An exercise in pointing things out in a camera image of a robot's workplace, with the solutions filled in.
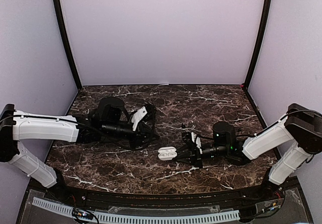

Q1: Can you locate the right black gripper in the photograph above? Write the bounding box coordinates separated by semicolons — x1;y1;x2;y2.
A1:
173;141;229;169

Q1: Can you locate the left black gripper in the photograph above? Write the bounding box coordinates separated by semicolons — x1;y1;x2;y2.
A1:
102;121;160;150

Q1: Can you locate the white earbud charging case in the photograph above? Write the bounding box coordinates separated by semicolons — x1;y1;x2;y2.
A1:
157;146;177;161

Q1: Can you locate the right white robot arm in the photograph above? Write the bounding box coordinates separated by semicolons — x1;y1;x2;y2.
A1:
174;103;321;201

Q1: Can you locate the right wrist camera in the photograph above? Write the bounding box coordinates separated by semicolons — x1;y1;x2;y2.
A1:
182;132;201;149

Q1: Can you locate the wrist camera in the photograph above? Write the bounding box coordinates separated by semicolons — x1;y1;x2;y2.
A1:
182;132;201;149
130;104;156;131

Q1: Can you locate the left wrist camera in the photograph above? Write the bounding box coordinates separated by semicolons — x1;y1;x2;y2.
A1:
130;104;156;131

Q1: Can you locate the black front rail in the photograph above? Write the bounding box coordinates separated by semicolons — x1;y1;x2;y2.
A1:
63;186;263;209

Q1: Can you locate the white slotted cable duct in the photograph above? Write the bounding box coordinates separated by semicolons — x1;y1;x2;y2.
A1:
32;197;240;223

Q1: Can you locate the left black frame post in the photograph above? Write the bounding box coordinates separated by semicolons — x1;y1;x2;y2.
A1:
53;0;83;91

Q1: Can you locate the black frame post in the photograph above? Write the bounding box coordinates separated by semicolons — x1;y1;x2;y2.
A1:
53;0;83;91
243;0;271;91

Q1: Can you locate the right black frame post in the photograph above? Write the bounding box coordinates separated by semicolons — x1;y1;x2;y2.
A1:
243;0;271;91

